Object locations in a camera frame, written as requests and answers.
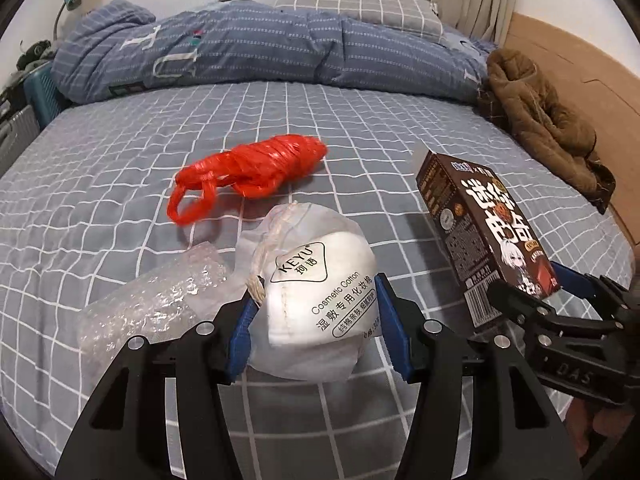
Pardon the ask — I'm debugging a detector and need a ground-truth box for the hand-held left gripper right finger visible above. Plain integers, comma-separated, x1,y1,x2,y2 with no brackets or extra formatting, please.
372,272,586,480

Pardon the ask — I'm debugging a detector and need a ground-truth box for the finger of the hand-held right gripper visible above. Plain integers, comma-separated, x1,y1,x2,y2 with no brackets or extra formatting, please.
550,260,640,323
487,279,628,346

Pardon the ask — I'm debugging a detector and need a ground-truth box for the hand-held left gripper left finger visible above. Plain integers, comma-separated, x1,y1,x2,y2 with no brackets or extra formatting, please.
54,287,261,480

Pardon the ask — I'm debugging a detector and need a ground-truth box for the dark brown snack box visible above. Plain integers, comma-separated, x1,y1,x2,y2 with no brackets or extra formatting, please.
416,149,560,331

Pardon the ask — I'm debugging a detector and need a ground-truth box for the white cotton pad bag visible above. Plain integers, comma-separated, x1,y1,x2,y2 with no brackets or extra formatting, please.
239,201,383,383

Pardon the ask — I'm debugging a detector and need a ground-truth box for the person's right hand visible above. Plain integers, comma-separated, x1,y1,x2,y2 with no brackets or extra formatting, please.
564,394,627,462

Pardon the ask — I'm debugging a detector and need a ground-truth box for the clear bubble wrap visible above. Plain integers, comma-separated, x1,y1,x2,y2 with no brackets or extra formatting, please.
75,241,241,371

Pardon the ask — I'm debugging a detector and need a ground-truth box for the brown fleece coat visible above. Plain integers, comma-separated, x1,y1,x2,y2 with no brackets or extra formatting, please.
477,47,617,215

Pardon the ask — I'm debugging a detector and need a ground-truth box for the grey checked bed sheet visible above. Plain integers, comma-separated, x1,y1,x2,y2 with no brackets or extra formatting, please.
0,80,638,480

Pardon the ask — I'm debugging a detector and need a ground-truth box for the blue striped quilt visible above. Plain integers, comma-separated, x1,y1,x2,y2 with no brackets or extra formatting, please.
52,0,493,106

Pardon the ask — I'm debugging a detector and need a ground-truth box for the grey suitcase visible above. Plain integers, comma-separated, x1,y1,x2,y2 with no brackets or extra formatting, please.
0,105,41,173

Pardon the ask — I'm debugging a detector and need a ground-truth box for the grey checked pillow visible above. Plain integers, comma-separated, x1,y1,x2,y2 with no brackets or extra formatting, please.
274,0,443,43

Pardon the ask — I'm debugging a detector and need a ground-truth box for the dark cloth pile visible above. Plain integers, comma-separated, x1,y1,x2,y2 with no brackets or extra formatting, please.
15,39,57,72

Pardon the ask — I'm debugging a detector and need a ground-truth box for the teal desk lamp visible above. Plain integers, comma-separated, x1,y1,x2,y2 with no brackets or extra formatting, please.
50,0,83,41

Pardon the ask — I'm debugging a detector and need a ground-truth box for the red plastic rope bundle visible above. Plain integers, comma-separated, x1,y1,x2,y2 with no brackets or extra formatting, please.
166,134,328,226

